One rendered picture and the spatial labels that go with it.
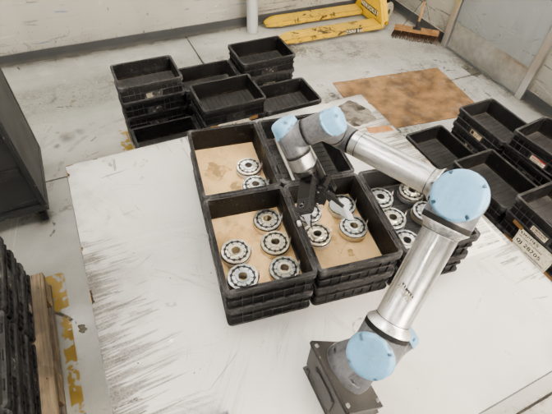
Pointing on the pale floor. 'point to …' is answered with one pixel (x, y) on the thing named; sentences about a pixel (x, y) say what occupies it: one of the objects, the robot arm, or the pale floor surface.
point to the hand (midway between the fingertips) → (330, 226)
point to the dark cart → (19, 162)
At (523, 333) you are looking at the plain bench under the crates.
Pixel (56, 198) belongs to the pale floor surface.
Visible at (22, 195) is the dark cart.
